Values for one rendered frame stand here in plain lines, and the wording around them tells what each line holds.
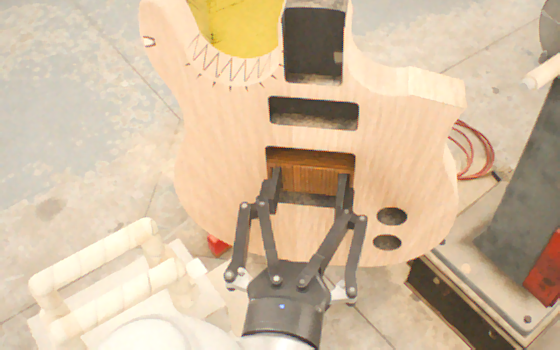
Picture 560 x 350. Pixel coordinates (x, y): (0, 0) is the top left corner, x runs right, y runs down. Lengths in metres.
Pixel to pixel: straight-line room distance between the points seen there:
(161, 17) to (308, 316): 0.31
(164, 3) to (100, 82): 2.52
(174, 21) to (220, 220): 0.30
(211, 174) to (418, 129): 0.25
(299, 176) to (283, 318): 0.19
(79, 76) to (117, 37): 0.38
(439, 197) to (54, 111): 2.49
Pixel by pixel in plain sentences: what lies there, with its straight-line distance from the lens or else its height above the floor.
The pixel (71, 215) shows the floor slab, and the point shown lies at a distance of 2.46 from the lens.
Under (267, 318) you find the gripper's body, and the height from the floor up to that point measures 1.38.
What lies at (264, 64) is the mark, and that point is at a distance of 0.57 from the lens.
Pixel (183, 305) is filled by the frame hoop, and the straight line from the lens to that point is 0.82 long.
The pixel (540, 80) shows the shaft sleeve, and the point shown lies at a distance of 1.01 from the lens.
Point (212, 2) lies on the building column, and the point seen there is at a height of 1.01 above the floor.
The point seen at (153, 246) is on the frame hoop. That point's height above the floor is 1.17.
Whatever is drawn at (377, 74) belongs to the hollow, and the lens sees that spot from 0.56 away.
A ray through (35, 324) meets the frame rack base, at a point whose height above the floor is 1.10.
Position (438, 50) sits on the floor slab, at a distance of 3.22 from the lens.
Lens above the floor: 1.84
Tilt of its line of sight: 49 degrees down
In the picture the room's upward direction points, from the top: straight up
